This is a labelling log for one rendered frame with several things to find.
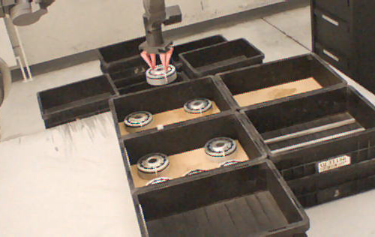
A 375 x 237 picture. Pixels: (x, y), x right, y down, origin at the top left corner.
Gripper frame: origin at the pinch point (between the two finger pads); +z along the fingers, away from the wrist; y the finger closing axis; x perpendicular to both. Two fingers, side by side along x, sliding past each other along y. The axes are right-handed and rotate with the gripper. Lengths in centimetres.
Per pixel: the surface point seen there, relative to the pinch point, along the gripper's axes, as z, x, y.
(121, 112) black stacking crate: 16.5, 4.1, 17.0
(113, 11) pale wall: 54, -227, 170
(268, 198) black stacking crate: 23, 34, -48
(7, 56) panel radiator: 67, -156, 229
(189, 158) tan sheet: 21.9, 20.8, -17.5
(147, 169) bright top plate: 19.3, 33.0, -9.0
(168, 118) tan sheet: 20.6, -1.2, 0.8
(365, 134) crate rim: 13, 11, -71
